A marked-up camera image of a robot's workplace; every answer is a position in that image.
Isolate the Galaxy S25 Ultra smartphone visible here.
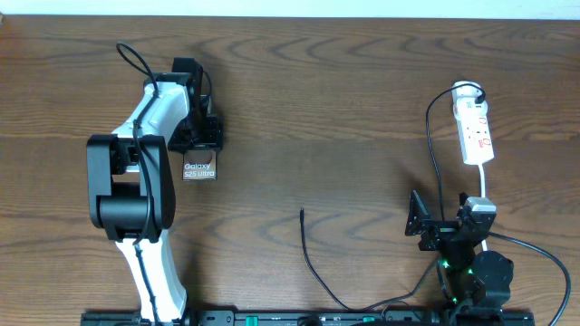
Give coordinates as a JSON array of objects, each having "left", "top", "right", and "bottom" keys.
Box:
[{"left": 182, "top": 149, "right": 218, "bottom": 181}]

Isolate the black USB charging cable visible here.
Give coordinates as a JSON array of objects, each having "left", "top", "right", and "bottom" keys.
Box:
[{"left": 299, "top": 88, "right": 487, "bottom": 312}]

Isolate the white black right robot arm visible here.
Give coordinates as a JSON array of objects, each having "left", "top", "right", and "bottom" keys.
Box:
[{"left": 405, "top": 191, "right": 514, "bottom": 325}]

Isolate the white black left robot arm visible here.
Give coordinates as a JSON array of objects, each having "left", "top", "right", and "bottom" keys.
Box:
[{"left": 82, "top": 57, "right": 224, "bottom": 325}]

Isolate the white USB charger adapter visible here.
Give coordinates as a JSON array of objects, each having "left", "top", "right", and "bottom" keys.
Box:
[{"left": 451, "top": 81, "right": 488, "bottom": 111}]

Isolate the white power strip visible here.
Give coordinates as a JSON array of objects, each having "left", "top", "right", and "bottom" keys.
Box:
[{"left": 453, "top": 98, "right": 495, "bottom": 166}]

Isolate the white power strip cord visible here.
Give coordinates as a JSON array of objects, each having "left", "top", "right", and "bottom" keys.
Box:
[{"left": 478, "top": 163, "right": 489, "bottom": 253}]

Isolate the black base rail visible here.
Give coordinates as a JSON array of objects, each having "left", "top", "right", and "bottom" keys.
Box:
[{"left": 80, "top": 310, "right": 536, "bottom": 326}]

